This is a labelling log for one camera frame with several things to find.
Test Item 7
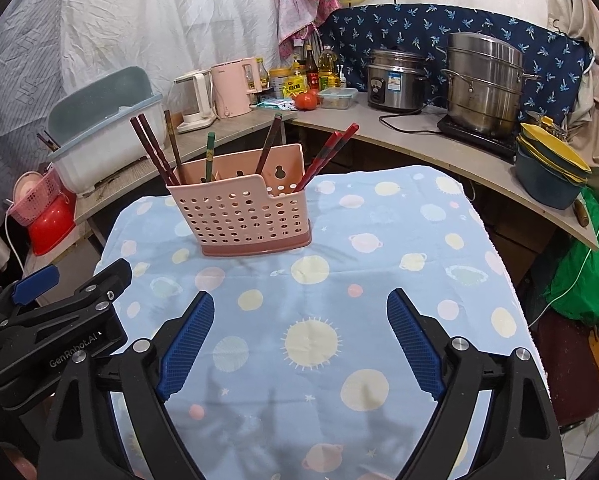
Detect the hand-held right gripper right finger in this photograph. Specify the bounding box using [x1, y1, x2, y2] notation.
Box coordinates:
[387, 288, 565, 480]

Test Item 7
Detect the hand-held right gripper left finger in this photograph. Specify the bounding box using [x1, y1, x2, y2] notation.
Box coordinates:
[37, 290, 215, 480]

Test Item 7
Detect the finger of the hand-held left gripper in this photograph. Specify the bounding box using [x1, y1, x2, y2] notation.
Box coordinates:
[4, 259, 133, 334]
[0, 265, 61, 318]

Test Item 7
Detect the pink perforated utensil holder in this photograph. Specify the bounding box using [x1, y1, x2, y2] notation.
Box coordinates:
[166, 143, 313, 259]

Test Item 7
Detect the dark red chopstick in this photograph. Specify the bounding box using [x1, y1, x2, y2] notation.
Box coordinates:
[130, 117, 176, 187]
[138, 114, 182, 186]

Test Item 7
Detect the brown chopstick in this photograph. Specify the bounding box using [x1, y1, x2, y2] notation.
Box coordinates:
[164, 109, 184, 186]
[256, 114, 284, 177]

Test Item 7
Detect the green chopstick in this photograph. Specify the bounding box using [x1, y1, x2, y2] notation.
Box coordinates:
[202, 132, 217, 184]

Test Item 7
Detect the beige side cabinet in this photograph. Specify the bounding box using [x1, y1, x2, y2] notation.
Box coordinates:
[22, 230, 105, 306]

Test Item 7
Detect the red plastic basin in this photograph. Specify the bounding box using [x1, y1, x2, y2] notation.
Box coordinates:
[28, 194, 77, 257]

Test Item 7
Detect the pink plastic basket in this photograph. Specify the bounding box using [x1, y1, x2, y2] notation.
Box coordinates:
[6, 167, 63, 226]

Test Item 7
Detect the pink plate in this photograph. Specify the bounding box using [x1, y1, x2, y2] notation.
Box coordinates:
[13, 170, 46, 206]

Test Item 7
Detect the blue planet-print cloth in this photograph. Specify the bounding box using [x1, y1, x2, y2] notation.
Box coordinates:
[94, 165, 550, 480]

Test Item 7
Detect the white blue dish drainer box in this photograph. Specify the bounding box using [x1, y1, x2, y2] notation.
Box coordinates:
[46, 66, 166, 199]

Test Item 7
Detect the dark red stool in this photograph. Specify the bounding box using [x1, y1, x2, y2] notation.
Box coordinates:
[533, 309, 599, 427]

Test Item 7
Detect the green plastic bag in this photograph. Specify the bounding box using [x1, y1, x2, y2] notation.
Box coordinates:
[544, 187, 599, 326]

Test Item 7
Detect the light curved counter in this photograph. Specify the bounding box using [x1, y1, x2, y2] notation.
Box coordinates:
[290, 92, 599, 251]

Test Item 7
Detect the white electric kettle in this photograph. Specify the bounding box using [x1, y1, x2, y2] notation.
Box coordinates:
[173, 70, 217, 135]

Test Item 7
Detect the black induction cooktop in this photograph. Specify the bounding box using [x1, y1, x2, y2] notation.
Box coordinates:
[436, 115, 523, 159]

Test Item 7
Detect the stack of yellow blue bowls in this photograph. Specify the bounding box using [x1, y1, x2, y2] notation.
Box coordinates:
[515, 114, 593, 211]

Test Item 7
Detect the pink electric kettle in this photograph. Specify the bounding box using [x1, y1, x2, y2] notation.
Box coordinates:
[209, 57, 264, 120]

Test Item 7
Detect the blue wet wipes pack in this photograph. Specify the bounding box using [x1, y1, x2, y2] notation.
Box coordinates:
[254, 97, 296, 111]

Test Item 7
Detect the green-lid food container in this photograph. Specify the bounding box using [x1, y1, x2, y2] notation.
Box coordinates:
[318, 87, 358, 110]

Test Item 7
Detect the steel rice cooker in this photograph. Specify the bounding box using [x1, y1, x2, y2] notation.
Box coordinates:
[366, 48, 428, 113]

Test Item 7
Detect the yellow powder can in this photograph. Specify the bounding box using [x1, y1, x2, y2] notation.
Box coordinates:
[269, 67, 293, 101]

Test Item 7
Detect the steel steamer pot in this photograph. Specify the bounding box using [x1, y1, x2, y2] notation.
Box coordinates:
[440, 32, 541, 139]

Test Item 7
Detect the white plastic sheet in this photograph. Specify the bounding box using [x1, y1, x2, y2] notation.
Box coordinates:
[0, 0, 290, 201]

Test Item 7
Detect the cooking oil bottle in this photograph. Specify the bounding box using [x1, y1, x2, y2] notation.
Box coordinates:
[318, 44, 341, 90]

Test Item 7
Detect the dark sauce bottle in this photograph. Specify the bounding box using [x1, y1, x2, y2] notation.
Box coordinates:
[304, 44, 321, 91]

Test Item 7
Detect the navy leaf-print cloth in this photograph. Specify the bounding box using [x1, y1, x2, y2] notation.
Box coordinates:
[319, 4, 593, 126]

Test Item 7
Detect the pink floral cloth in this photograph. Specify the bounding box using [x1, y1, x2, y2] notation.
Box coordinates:
[278, 0, 341, 59]

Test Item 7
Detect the white power cable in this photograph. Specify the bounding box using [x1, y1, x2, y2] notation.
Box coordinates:
[4, 204, 26, 277]

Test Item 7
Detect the thin white cord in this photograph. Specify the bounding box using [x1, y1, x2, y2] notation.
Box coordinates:
[544, 180, 599, 312]

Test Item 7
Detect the black power cord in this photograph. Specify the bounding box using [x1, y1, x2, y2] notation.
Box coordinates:
[378, 104, 448, 134]

